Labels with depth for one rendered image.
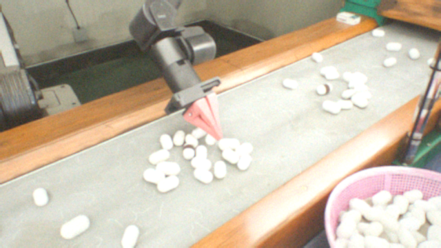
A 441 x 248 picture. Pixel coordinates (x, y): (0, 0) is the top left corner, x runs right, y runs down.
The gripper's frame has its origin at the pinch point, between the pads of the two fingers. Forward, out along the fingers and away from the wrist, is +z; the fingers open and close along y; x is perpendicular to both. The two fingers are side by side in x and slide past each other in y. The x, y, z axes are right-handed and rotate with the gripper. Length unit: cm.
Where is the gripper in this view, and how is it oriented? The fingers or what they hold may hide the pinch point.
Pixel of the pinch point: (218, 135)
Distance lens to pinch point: 66.2
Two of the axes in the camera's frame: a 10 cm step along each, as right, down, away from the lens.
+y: 7.5, -3.8, 5.4
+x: -3.9, 4.0, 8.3
